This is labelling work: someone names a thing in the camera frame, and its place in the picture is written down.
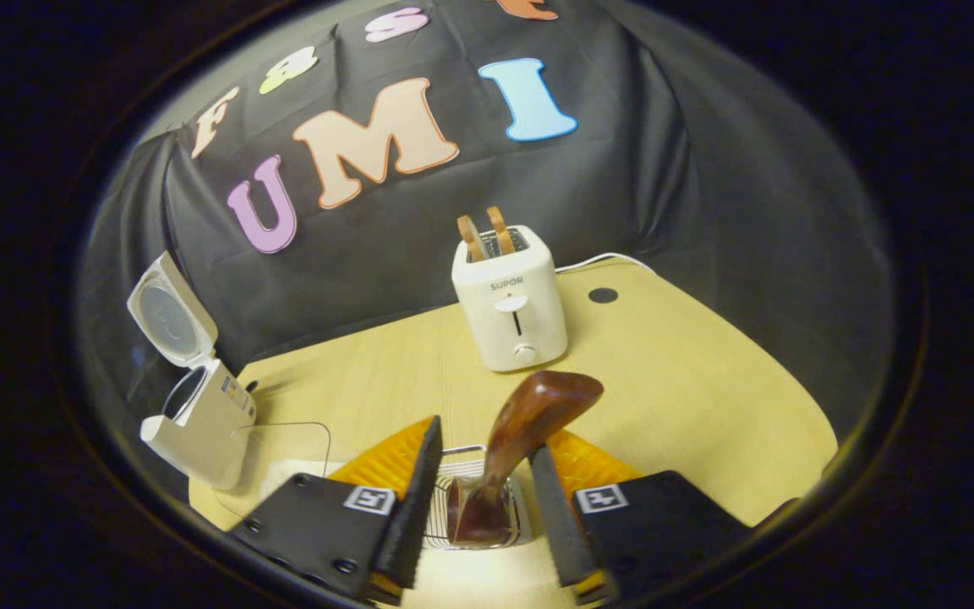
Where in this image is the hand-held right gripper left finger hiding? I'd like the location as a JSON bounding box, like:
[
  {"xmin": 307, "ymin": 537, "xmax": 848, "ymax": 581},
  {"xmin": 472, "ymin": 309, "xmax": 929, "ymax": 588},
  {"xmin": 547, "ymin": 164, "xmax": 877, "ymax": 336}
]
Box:
[{"xmin": 229, "ymin": 414, "xmax": 444, "ymax": 606}]

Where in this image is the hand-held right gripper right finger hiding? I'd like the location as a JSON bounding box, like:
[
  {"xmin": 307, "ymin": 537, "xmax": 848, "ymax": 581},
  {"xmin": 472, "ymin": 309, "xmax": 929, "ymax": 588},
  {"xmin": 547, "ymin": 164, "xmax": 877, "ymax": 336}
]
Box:
[{"xmin": 529, "ymin": 427, "xmax": 750, "ymax": 606}]

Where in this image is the brown wooden spoon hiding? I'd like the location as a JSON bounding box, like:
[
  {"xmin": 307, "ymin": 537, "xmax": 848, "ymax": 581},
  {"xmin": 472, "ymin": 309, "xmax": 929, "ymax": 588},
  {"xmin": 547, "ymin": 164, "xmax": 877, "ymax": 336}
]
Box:
[{"xmin": 446, "ymin": 370, "xmax": 605, "ymax": 546}]

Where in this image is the white rice cooker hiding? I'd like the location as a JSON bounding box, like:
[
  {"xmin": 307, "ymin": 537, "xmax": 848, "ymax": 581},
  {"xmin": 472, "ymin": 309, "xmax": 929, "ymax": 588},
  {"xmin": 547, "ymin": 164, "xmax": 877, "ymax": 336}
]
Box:
[{"xmin": 126, "ymin": 251, "xmax": 258, "ymax": 491}]

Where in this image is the clear plastic container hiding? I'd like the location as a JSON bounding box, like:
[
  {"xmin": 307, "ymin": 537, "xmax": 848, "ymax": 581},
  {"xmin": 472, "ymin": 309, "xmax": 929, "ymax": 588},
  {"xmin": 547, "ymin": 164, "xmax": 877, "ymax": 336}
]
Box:
[{"xmin": 216, "ymin": 421, "xmax": 344, "ymax": 517}]

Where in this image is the white toaster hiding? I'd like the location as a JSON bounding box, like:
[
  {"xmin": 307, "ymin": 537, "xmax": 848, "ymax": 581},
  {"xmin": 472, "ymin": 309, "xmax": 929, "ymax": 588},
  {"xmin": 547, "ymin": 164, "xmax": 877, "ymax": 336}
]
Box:
[{"xmin": 451, "ymin": 224, "xmax": 569, "ymax": 373}]

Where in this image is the black backdrop cloth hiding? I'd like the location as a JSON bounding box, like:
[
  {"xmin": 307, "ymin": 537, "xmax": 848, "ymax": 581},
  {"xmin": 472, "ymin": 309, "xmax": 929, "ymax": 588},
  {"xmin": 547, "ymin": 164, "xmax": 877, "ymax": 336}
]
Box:
[{"xmin": 77, "ymin": 0, "xmax": 894, "ymax": 441}]

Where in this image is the white toaster cable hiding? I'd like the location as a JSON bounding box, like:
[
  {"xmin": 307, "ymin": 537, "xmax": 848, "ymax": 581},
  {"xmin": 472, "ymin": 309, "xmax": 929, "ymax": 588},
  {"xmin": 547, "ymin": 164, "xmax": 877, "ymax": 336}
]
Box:
[{"xmin": 555, "ymin": 252, "xmax": 657, "ymax": 276}]

